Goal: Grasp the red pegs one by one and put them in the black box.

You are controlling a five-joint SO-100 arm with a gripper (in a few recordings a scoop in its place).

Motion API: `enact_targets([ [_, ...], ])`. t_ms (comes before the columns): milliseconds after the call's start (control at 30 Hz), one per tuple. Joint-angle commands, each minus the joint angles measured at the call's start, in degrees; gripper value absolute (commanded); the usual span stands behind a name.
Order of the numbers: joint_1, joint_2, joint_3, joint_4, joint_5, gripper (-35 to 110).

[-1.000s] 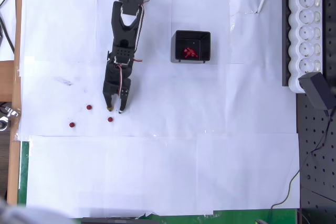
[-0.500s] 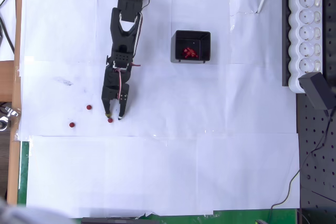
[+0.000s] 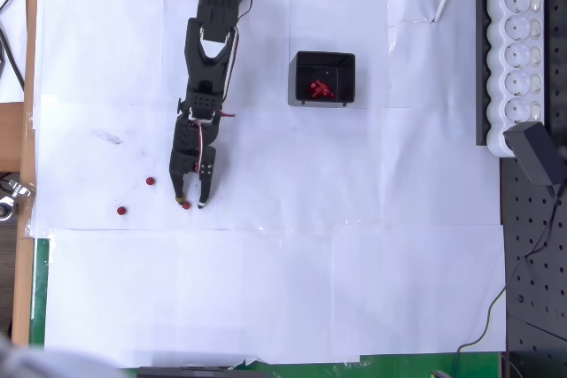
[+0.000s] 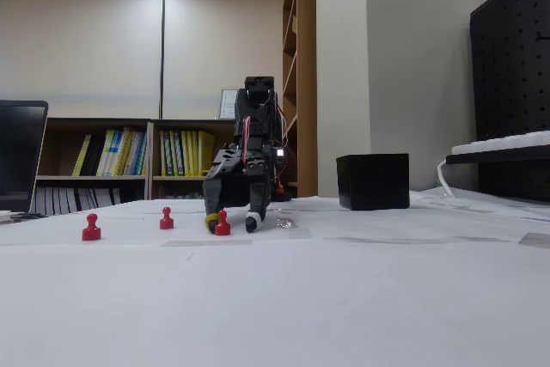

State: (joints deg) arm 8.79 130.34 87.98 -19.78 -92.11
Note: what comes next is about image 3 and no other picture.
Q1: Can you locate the brown wooden board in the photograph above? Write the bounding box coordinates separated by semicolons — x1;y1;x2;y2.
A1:
11;0;40;347

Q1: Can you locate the black power adapter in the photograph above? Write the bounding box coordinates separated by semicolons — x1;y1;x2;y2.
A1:
503;120;562;188

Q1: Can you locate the dark ribbed panel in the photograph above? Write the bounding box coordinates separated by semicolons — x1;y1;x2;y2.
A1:
0;218;21;335

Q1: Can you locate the blurry grey object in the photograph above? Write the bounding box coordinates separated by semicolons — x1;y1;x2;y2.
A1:
0;332;119;378

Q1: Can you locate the metal clamp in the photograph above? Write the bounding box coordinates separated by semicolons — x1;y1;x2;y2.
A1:
0;178;35;220

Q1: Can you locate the thin black adapter cable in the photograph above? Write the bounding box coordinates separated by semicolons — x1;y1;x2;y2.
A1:
454;182;567;378

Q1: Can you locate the white paper table cover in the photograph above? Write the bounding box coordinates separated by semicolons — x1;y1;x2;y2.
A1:
29;0;509;370

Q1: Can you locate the flat black device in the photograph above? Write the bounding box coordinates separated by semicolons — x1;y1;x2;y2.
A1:
136;366;270;378

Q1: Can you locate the green cutting mat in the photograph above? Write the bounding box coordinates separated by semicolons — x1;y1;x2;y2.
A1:
29;237;506;378

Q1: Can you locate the white power strip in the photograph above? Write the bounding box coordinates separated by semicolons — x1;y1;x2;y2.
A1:
485;0;546;158

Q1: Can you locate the black plastic bin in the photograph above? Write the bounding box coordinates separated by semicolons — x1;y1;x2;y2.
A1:
287;50;357;108

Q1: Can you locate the black perforated pegboard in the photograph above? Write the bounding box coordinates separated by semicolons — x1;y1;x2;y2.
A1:
499;0;567;378

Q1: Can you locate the thick black cable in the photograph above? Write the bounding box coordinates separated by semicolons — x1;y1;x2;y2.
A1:
0;27;26;92

